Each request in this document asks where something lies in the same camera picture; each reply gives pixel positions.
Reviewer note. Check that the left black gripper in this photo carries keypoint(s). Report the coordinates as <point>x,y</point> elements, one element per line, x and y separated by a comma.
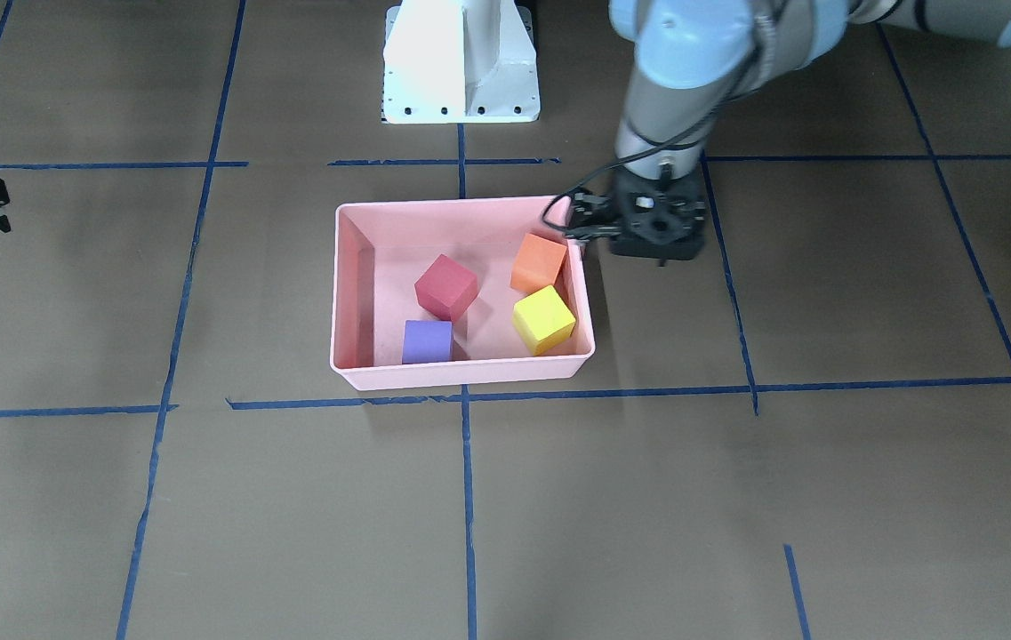
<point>588,216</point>

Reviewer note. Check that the orange foam block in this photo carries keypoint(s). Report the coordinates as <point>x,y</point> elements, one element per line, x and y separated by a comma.
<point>537,264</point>

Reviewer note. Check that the yellow foam block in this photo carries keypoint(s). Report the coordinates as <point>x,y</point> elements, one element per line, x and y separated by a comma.
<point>543,320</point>

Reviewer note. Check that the red foam block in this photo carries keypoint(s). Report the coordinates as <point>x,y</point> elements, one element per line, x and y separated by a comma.
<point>446,289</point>

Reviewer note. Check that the purple foam block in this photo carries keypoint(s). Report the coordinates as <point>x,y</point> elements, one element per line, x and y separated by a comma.
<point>427,341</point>

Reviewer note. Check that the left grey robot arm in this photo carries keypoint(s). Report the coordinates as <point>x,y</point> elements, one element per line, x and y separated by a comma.
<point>693,58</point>

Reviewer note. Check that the pink plastic bin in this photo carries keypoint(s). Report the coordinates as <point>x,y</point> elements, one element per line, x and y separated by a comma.
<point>381,249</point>

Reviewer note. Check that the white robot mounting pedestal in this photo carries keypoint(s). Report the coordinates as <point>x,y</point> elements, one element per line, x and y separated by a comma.
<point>460,62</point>

